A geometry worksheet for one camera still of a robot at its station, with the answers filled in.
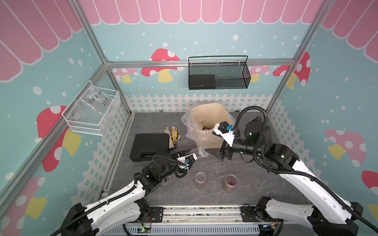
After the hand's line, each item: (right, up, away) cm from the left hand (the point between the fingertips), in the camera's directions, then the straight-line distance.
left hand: (191, 155), depth 75 cm
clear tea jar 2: (+5, -12, +1) cm, 13 cm away
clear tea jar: (+5, +4, -11) cm, 12 cm away
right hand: (+8, +9, -15) cm, 20 cm away
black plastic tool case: (-30, +2, +18) cm, 35 cm away
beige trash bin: (+8, +21, +19) cm, 30 cm away
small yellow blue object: (-27, +29, +49) cm, 63 cm away
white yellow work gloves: (-13, +8, +29) cm, 32 cm away
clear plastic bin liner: (-3, +19, +10) cm, 21 cm away
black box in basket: (+7, +42, +12) cm, 44 cm away
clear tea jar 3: (+22, -16, +6) cm, 28 cm away
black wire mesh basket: (+19, +50, +19) cm, 57 cm away
